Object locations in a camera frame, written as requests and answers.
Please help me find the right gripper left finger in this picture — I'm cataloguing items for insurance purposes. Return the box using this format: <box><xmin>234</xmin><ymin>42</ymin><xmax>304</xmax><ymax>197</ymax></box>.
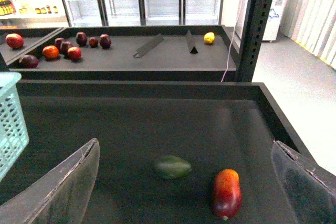
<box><xmin>1</xmin><ymin>138</ymin><xmax>100</xmax><ymax>223</ymax></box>

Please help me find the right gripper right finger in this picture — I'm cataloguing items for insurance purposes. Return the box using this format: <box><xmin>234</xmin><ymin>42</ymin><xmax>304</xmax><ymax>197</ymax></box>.
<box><xmin>271</xmin><ymin>141</ymin><xmax>335</xmax><ymax>223</ymax></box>

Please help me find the light blue plastic basket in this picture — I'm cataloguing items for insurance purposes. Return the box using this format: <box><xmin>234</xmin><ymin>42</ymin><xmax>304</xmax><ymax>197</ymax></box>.
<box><xmin>1</xmin><ymin>72</ymin><xmax>29</xmax><ymax>179</ymax></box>

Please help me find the small red apple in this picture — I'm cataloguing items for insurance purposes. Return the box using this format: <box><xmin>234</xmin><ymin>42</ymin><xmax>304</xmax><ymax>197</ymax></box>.
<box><xmin>67</xmin><ymin>47</ymin><xmax>82</xmax><ymax>60</ymax></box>

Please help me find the green avocado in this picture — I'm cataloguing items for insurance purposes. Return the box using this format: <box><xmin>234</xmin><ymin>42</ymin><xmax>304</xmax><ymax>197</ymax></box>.
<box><xmin>153</xmin><ymin>155</ymin><xmax>192</xmax><ymax>179</ymax></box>

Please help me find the dark purple eggplant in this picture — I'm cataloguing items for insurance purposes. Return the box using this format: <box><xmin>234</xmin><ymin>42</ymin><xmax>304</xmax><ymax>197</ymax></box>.
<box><xmin>19</xmin><ymin>55</ymin><xmax>39</xmax><ymax>69</ymax></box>

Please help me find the orange red fruit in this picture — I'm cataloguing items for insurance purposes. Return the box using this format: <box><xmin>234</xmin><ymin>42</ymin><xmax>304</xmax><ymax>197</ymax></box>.
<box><xmin>42</xmin><ymin>45</ymin><xmax>59</xmax><ymax>60</ymax></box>

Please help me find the dark maroon fruit behind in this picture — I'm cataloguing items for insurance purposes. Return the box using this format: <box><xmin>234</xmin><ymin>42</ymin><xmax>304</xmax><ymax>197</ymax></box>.
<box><xmin>54</xmin><ymin>37</ymin><xmax>66</xmax><ymax>50</ymax></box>

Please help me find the dark maroon fruit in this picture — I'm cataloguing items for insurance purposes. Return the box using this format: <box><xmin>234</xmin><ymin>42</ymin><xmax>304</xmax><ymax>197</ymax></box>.
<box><xmin>99</xmin><ymin>34</ymin><xmax>111</xmax><ymax>49</ymax></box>
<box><xmin>54</xmin><ymin>37</ymin><xmax>66</xmax><ymax>50</ymax></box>

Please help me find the small dark red fruit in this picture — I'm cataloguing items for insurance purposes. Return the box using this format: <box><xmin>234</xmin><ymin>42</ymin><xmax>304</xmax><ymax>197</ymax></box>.
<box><xmin>89</xmin><ymin>37</ymin><xmax>99</xmax><ymax>48</ymax></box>

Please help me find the dark plum fruit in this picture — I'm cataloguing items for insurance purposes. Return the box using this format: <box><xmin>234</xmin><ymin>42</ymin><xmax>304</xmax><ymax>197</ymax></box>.
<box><xmin>76</xmin><ymin>31</ymin><xmax>88</xmax><ymax>47</ymax></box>

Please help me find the red mango on left tray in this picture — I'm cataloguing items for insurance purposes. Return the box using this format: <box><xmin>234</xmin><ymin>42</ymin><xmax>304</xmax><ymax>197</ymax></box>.
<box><xmin>5</xmin><ymin>33</ymin><xmax>24</xmax><ymax>49</ymax></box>

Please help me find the black flat divider bar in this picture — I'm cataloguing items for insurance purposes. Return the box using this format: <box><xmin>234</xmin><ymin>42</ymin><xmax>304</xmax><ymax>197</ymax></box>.
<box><xmin>133</xmin><ymin>34</ymin><xmax>163</xmax><ymax>58</ymax></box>

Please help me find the white blue chest freezer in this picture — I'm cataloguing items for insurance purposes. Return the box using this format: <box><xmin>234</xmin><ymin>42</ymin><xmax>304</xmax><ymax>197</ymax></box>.
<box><xmin>235</xmin><ymin>0</ymin><xmax>287</xmax><ymax>41</ymax></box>

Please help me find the black triangular divider bar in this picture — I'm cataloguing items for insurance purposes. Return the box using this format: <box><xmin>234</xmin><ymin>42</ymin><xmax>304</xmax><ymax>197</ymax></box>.
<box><xmin>185</xmin><ymin>29</ymin><xmax>199</xmax><ymax>55</ymax></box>

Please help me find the yellow lemon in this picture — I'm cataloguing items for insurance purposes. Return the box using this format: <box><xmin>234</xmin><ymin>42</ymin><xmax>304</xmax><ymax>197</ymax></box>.
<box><xmin>204</xmin><ymin>32</ymin><xmax>215</xmax><ymax>45</ymax></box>

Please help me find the shelf with bottles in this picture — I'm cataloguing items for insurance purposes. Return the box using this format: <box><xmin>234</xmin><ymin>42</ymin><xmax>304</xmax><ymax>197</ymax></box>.
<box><xmin>1</xmin><ymin>0</ymin><xmax>69</xmax><ymax>29</ymax></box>

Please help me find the pink cable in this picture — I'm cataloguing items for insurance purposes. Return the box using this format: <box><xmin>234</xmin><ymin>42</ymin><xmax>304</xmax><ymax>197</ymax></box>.
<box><xmin>220</xmin><ymin>0</ymin><xmax>250</xmax><ymax>82</ymax></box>

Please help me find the black metal upright post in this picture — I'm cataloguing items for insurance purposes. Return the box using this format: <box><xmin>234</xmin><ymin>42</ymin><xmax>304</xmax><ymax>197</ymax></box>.
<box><xmin>236</xmin><ymin>0</ymin><xmax>272</xmax><ymax>82</ymax></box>

